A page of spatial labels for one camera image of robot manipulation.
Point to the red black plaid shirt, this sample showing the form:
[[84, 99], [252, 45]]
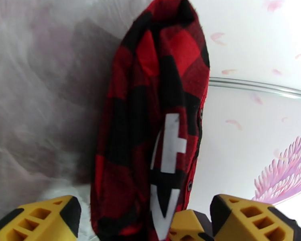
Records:
[[140, 122]]

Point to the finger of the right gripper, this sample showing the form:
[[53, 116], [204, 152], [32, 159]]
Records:
[[188, 225]]

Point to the aluminium corner post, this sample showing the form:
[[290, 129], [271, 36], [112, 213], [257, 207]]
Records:
[[260, 86]]

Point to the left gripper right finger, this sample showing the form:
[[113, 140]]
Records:
[[253, 222]]

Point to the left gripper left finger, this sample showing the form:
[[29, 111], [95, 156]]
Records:
[[35, 222]]

